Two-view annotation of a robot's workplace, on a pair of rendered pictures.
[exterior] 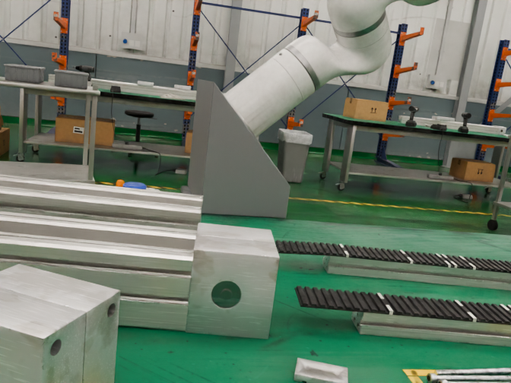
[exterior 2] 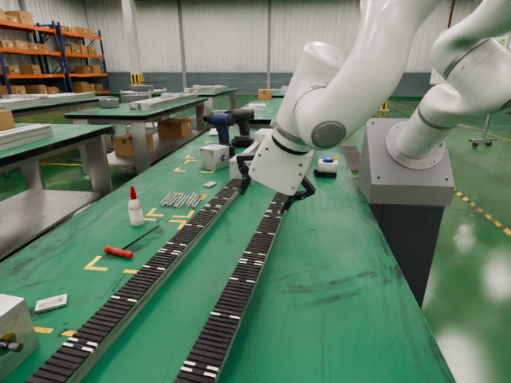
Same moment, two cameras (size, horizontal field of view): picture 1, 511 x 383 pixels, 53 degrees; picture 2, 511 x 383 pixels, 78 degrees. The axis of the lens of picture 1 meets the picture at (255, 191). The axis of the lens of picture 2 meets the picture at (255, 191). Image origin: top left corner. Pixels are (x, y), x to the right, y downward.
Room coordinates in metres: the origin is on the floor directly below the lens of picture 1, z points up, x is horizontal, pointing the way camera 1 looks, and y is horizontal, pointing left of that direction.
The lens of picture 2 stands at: (1.00, -1.13, 1.20)
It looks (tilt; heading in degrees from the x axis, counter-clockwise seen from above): 21 degrees down; 109
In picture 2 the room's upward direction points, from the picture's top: straight up
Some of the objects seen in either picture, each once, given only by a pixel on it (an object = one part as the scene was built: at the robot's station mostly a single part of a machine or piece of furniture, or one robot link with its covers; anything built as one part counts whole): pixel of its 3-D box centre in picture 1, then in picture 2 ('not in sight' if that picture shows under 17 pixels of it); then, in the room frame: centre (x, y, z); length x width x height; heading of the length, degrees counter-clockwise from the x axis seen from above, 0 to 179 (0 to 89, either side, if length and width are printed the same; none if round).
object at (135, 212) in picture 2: not in sight; (134, 205); (0.40, -0.45, 0.84); 0.04 x 0.04 x 0.12
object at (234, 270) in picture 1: (230, 273); (247, 169); (0.57, 0.02, 0.83); 0.12 x 0.09 x 0.10; 5
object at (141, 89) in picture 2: not in sight; (147, 109); (-3.02, 4.11, 0.50); 1.03 x 0.55 x 1.01; 107
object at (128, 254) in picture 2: not in sight; (138, 238); (0.47, -0.54, 0.79); 0.16 x 0.08 x 0.02; 87
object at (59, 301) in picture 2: not in sight; (52, 303); (0.47, -0.79, 0.78); 0.05 x 0.03 x 0.01; 45
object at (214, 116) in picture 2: not in sight; (217, 134); (0.26, 0.37, 0.89); 0.20 x 0.08 x 0.22; 174
